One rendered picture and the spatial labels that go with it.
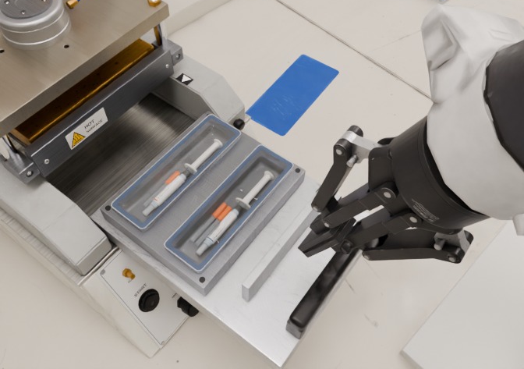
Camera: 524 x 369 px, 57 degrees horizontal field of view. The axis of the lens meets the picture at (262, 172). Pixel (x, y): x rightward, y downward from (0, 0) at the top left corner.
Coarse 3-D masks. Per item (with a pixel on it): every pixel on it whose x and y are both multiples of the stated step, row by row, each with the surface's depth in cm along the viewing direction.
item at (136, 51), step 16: (128, 48) 65; (144, 48) 65; (112, 64) 63; (128, 64) 63; (80, 80) 61; (96, 80) 61; (112, 80) 62; (64, 96) 60; (80, 96) 60; (48, 112) 58; (64, 112) 58; (16, 128) 57; (32, 128) 57; (48, 128) 57
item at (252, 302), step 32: (96, 224) 60; (288, 224) 61; (256, 256) 58; (288, 256) 58; (320, 256) 58; (192, 288) 56; (224, 288) 56; (256, 288) 54; (288, 288) 56; (224, 320) 54; (256, 320) 54; (256, 352) 53; (288, 352) 52
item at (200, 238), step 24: (240, 168) 61; (264, 168) 61; (288, 168) 61; (216, 192) 59; (240, 192) 59; (264, 192) 59; (192, 216) 57; (216, 216) 57; (240, 216) 57; (168, 240) 55; (192, 240) 55; (216, 240) 55; (192, 264) 53
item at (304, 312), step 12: (336, 252) 54; (336, 264) 53; (348, 264) 54; (324, 276) 52; (336, 276) 53; (312, 288) 52; (324, 288) 52; (300, 300) 51; (312, 300) 51; (324, 300) 52; (300, 312) 50; (312, 312) 50; (288, 324) 51; (300, 324) 50; (300, 336) 52
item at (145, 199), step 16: (208, 128) 65; (224, 128) 65; (192, 144) 63; (208, 144) 63; (224, 144) 63; (160, 160) 61; (176, 160) 61; (192, 160) 62; (208, 160) 62; (144, 176) 60; (160, 176) 60; (176, 176) 60; (192, 176) 60; (128, 192) 59; (144, 192) 59; (160, 192) 59; (176, 192) 59; (128, 208) 57; (144, 208) 57; (160, 208) 57; (144, 224) 56
